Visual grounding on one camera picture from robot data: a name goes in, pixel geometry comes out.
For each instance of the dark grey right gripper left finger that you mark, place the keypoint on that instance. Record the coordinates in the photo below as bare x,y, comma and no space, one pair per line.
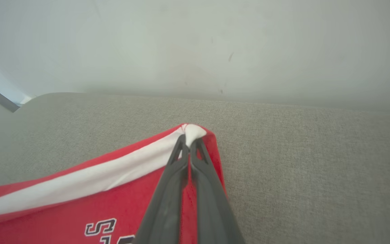
164,210

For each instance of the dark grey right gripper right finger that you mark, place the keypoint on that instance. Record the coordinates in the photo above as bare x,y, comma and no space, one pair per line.
215,217

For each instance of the red basketball jersey white trim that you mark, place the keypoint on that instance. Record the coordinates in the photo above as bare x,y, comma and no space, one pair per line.
80,203

